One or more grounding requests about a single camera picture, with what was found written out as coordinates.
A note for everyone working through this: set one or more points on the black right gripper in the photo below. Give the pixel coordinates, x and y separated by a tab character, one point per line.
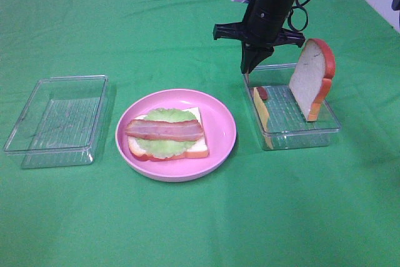
252	56

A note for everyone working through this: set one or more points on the bacon strip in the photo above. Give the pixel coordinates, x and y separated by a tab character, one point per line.
263	94
191	130

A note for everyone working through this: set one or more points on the bread slice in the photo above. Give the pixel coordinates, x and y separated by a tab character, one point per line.
199	150
312	77

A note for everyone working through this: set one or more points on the green lettuce leaf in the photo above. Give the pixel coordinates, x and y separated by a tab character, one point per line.
166	148

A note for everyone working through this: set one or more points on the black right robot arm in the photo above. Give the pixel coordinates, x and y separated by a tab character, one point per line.
260	30

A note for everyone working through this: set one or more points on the yellow cheese slice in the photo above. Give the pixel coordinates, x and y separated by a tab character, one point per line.
263	115

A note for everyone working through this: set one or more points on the clear right plastic tray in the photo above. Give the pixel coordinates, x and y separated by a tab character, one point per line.
287	126

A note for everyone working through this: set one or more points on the clear plastic tray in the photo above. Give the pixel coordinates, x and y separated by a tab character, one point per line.
287	126
61	123

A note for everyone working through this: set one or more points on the pink round plate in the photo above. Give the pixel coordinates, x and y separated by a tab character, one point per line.
218	123

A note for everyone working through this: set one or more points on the clear left plastic tray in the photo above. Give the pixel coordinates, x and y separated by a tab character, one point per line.
61	123

